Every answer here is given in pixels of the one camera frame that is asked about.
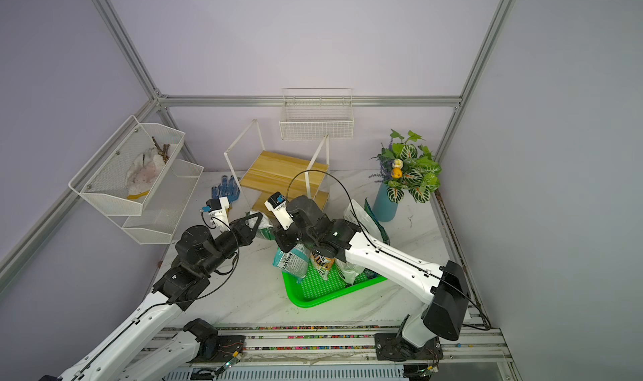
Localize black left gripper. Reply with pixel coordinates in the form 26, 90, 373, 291
201, 210, 263, 277

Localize teal white fertilizer bag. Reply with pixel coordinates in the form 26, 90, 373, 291
273, 244, 311, 282

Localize orange fertilizer bag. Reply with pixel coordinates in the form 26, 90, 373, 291
311, 253, 335, 281

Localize white printed fertilizer bag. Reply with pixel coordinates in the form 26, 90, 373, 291
335, 200, 379, 286

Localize green blue fertilizer bag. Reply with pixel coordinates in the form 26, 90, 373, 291
356, 200, 390, 243

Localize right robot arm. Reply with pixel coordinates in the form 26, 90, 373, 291
265, 192, 471, 349

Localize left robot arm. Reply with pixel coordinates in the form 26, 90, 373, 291
40, 212, 263, 380

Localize white wooden two-tier shelf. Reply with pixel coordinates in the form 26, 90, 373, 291
224, 119, 330, 213

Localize green plastic basket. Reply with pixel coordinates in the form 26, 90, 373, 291
282, 265, 386, 308

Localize teal plant pot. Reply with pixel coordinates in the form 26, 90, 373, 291
372, 183, 398, 223

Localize brown twigs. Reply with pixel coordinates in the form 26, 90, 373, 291
152, 137, 170, 163

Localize white cloth in organizer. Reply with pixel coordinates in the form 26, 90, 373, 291
126, 148, 166, 200

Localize green artificial plant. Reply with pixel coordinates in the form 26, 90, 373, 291
374, 130, 442, 204

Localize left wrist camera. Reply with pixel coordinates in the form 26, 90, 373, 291
202, 197, 229, 231

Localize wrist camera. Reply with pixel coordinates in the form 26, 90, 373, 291
265, 192, 293, 230
202, 197, 229, 231

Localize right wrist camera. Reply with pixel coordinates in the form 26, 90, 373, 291
265, 192, 293, 230

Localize white mesh wall organizer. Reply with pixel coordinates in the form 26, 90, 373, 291
69, 116, 204, 245

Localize white wire wall basket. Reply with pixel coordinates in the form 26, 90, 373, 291
279, 87, 354, 141

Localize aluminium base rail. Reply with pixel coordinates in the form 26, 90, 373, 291
158, 325, 522, 380

